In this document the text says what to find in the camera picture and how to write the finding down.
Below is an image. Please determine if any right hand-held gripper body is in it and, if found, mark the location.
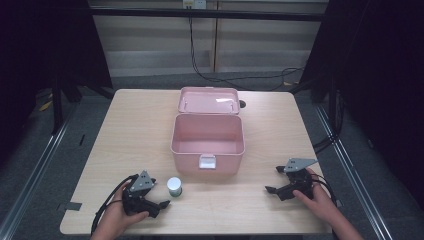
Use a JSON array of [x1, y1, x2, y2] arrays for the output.
[[275, 157, 320, 202]]

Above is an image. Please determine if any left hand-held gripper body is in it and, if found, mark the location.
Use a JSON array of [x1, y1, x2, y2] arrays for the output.
[[121, 169, 161, 219]]

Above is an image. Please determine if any small white-lidded green jar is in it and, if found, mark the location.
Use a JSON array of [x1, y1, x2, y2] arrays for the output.
[[166, 176, 183, 198]]

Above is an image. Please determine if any pink plastic storage box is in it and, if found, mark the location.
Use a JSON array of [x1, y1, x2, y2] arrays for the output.
[[170, 86, 246, 177]]

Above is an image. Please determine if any person's right hand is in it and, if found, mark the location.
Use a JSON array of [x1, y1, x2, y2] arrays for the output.
[[292, 167, 338, 222]]

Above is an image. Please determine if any person's left hand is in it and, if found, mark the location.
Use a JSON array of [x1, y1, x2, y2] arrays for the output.
[[98, 180, 150, 236]]

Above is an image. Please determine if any grey tape strip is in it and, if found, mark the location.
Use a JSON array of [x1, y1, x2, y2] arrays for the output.
[[64, 201, 83, 212]]

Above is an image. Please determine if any black metal stand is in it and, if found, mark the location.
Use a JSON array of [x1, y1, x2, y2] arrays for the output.
[[49, 76, 84, 136]]

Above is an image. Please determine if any yellow floor tape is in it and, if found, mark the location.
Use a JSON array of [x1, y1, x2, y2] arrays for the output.
[[38, 99, 54, 113]]

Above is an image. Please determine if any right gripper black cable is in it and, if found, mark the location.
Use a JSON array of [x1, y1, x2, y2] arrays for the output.
[[310, 172, 338, 205]]

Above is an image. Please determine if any metal floor rail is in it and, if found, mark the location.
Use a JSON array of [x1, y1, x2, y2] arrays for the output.
[[0, 108, 75, 240], [313, 103, 393, 240]]

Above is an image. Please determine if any black wall cable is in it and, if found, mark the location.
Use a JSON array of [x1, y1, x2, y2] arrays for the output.
[[187, 16, 305, 92]]

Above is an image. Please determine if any black horizontal frame bar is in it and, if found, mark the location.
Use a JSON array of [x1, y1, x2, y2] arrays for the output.
[[89, 7, 330, 23]]

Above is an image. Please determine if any white wall power outlet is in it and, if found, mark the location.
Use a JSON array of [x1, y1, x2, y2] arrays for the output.
[[182, 0, 208, 10]]

